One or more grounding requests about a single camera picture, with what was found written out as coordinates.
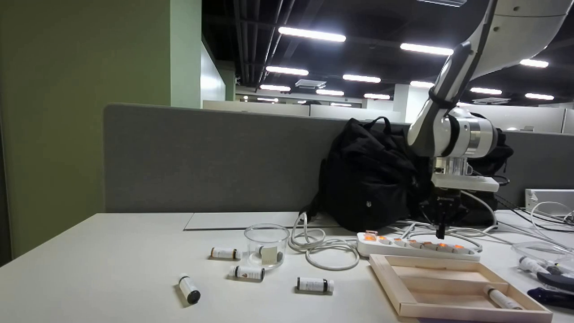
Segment white marker right edge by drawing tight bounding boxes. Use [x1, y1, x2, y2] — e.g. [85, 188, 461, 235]
[519, 257, 564, 276]

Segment white cylinder centre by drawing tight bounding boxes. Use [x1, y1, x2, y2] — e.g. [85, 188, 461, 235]
[232, 266, 266, 282]

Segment white power strip orange switches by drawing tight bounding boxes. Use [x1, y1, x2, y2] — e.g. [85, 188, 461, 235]
[357, 231, 479, 260]

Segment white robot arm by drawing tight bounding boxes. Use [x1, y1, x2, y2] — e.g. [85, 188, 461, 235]
[408, 0, 573, 239]

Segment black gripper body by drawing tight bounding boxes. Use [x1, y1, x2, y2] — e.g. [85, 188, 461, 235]
[431, 188, 467, 222]

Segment black backpack left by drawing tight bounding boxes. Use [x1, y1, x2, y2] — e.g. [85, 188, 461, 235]
[305, 117, 435, 231]

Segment grey desk partition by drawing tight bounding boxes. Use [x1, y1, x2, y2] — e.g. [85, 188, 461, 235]
[103, 104, 574, 215]

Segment clear plastic cup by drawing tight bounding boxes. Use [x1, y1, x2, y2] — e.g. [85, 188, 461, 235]
[244, 222, 289, 262]

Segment wooden tray frame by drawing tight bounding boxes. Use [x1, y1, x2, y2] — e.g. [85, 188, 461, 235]
[370, 255, 553, 323]

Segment white small cube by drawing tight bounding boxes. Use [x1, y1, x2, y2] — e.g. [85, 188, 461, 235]
[262, 248, 284, 266]

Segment white cylinder right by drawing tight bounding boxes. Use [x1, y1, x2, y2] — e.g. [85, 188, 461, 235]
[295, 276, 334, 294]

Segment white cylinder far left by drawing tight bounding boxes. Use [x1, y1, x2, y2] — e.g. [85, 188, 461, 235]
[209, 248, 241, 260]

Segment white cylinder black cap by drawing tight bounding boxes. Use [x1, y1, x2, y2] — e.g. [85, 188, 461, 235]
[178, 274, 201, 305]

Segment black backpack right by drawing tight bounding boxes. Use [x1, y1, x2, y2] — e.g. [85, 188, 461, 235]
[418, 111, 515, 230]

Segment white marker in tray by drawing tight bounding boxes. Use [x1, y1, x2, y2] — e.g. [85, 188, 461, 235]
[485, 287, 522, 310]

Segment white coiled power cable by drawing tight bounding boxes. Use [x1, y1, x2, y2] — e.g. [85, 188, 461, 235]
[287, 185, 574, 273]

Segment black backpack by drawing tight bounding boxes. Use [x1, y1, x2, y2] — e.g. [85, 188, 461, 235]
[418, 111, 515, 230]
[305, 117, 435, 231]

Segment black object right edge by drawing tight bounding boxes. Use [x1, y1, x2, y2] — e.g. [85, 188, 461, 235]
[528, 273, 574, 309]

